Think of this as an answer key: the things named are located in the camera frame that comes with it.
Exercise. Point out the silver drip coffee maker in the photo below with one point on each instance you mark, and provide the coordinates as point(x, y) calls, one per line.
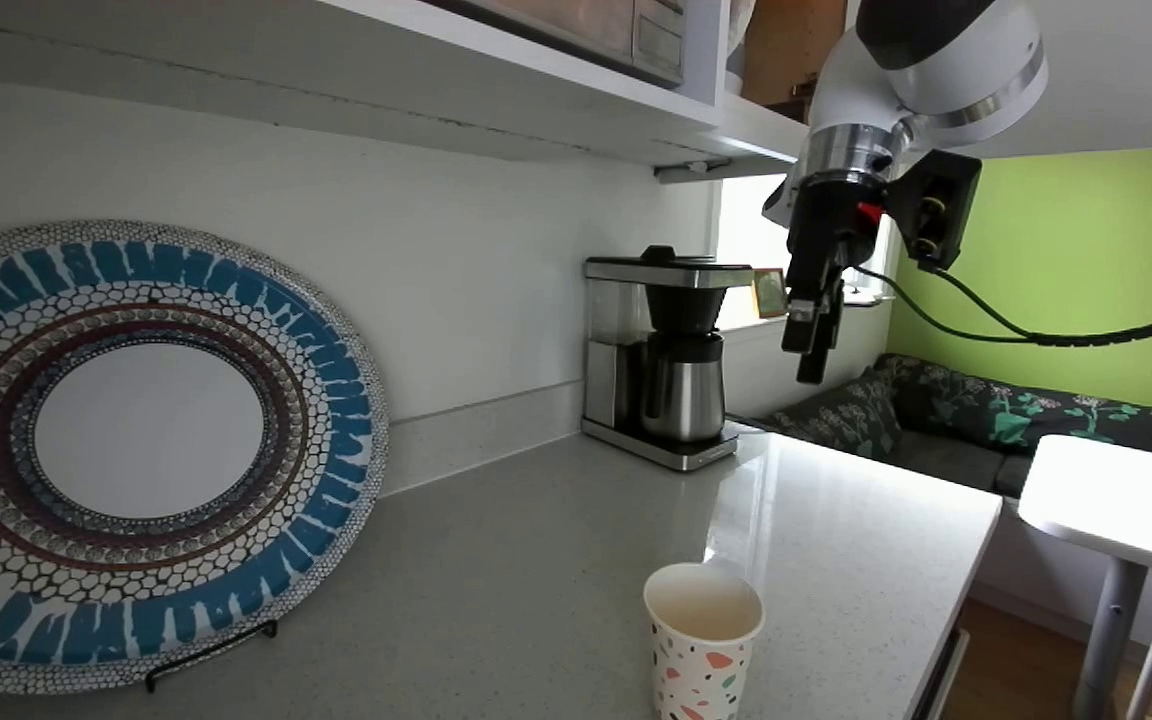
point(654, 357)

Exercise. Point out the black plate stand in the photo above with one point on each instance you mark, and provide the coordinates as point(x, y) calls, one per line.
point(268, 631)

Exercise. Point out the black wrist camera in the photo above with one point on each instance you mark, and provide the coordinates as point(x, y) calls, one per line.
point(930, 204)

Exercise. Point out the terrazzo patterned paper cup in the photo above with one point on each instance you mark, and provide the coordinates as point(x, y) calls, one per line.
point(702, 625)

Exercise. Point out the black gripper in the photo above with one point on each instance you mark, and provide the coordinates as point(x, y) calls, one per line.
point(835, 230)

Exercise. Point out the white side table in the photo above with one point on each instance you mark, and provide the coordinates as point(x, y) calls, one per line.
point(1096, 498)

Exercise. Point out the blue patterned decorative plate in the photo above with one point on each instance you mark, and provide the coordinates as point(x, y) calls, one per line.
point(189, 441)

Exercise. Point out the small picture frame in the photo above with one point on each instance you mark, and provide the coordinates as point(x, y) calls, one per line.
point(771, 293)

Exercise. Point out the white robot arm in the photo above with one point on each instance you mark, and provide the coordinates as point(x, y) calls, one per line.
point(888, 137)

